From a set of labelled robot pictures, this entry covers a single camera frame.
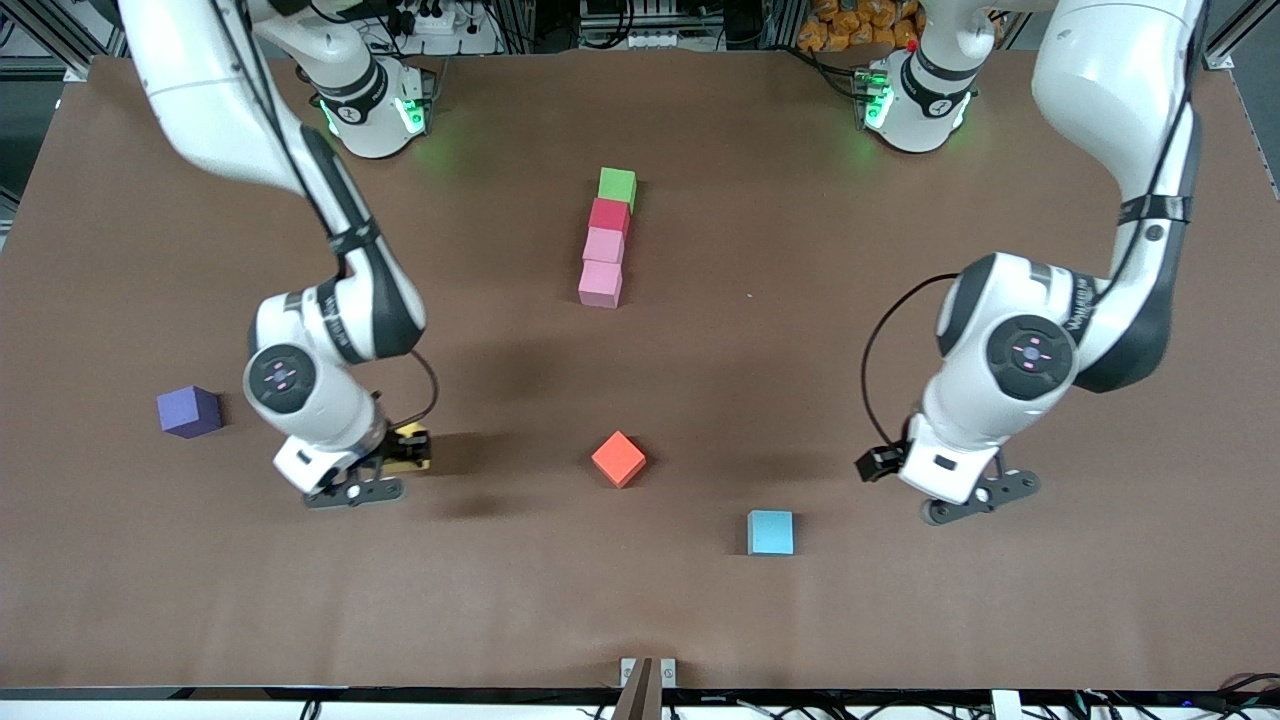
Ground light blue foam block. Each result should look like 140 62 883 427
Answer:
747 510 795 556

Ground purple foam block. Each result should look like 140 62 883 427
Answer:
156 385 223 440

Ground brown paper table cover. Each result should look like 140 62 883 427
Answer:
0 50 1280 691

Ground orange foam block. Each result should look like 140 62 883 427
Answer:
590 430 648 490

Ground white power strip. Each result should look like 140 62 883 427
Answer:
385 0 501 56

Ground bag of orange items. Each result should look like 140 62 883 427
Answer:
797 0 926 53

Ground metal equipment rack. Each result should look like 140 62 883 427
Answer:
578 0 726 51

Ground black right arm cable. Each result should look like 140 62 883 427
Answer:
210 0 442 431

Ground black floor cables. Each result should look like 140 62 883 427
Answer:
590 688 1280 720

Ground grey metal bracket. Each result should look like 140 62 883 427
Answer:
620 657 678 689

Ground brown camera pole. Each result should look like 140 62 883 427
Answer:
610 657 663 720

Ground aluminium frame profile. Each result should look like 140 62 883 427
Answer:
15 0 131 81
1205 0 1280 71

